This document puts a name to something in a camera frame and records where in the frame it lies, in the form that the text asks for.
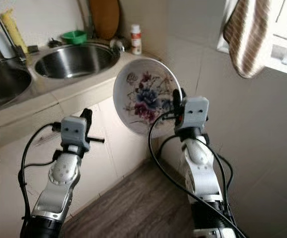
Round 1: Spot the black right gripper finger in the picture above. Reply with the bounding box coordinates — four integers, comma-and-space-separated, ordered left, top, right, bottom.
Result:
173, 88, 187, 114

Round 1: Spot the white floral ceramic plate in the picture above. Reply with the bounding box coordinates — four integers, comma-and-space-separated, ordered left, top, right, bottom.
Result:
113, 58, 184, 138

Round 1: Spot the curved chrome kitchen faucet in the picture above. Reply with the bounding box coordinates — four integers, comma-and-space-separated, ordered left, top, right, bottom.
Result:
0, 20, 27, 64

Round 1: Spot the white bottle orange label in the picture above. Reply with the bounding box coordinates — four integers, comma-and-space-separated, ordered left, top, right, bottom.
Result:
130, 24, 143, 55

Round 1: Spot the small chrome tap fitting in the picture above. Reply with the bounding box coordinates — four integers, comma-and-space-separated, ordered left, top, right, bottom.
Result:
110, 39, 125, 53

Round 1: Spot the small black sink stopper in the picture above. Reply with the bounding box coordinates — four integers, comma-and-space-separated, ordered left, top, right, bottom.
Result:
47, 39, 62, 49

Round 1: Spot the green plastic bowl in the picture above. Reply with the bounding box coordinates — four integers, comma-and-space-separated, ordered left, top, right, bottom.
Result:
62, 30, 88, 45

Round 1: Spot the large stainless steel sink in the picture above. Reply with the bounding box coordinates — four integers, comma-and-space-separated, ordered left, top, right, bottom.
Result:
0, 64, 34, 112

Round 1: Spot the brown striped hanging towel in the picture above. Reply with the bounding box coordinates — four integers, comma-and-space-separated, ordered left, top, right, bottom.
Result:
223, 0, 276, 79

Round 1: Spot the brown wooden cutting board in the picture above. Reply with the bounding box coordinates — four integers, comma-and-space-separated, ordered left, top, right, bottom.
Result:
89, 0, 121, 41

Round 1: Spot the white dish soap bottle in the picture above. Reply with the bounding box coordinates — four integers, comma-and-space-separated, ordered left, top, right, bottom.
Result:
0, 25, 15, 59

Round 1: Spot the yellow bottle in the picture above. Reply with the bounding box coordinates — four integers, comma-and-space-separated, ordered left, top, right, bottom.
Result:
0, 8, 28, 54

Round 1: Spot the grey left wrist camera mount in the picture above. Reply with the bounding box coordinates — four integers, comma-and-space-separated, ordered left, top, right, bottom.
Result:
62, 116, 89, 154

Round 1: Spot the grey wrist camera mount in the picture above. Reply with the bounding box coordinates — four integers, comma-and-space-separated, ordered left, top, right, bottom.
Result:
183, 96, 210, 130
62, 116, 89, 154

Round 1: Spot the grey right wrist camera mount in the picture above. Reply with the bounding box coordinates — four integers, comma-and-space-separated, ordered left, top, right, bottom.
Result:
183, 96, 210, 130

